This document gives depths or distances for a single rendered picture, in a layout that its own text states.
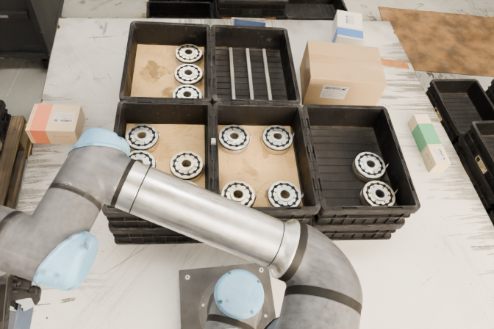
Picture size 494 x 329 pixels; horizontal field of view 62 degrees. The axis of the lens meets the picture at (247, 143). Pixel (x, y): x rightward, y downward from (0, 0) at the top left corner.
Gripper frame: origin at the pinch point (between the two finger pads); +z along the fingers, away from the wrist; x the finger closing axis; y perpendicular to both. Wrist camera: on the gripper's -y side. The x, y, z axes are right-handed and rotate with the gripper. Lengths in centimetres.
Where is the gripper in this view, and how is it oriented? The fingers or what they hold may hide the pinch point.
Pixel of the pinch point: (21, 308)
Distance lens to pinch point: 90.4
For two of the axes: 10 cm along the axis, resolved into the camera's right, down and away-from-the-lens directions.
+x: -9.8, -0.4, -2.1
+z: -1.9, 5.9, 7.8
